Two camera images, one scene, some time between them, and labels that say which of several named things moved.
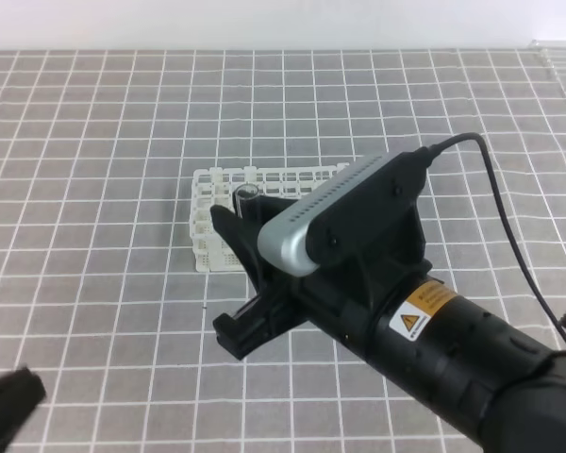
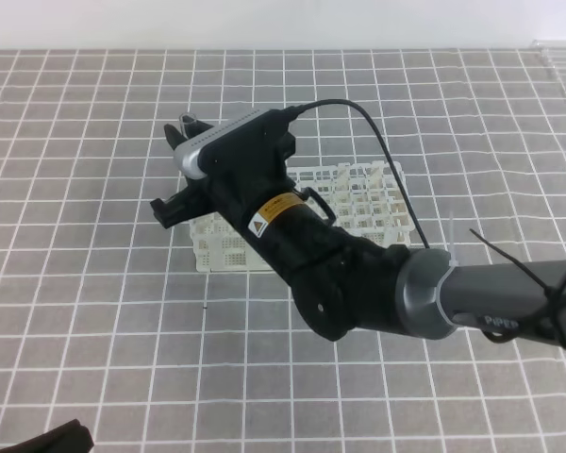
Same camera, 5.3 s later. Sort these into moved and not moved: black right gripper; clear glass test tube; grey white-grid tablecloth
Moved: clear glass test tube; black right gripper
Not moved: grey white-grid tablecloth
